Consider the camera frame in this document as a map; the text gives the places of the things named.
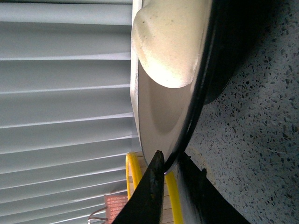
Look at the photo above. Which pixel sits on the wooden steamer with yellow rims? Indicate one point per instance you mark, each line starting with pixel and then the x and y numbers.
pixel 135 169

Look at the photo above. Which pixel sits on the grey pleated curtain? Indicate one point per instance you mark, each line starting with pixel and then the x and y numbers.
pixel 66 121

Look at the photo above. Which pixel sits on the reddish brown woven object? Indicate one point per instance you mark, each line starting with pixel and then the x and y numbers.
pixel 114 204

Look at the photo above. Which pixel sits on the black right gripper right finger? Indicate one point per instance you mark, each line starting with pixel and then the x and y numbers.
pixel 207 204

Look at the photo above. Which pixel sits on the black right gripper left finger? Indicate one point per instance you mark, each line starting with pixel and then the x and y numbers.
pixel 146 204

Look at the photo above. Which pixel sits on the beige plate with black rim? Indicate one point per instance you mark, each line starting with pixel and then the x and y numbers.
pixel 166 117

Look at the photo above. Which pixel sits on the white steamed bun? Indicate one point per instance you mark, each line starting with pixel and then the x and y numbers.
pixel 168 38

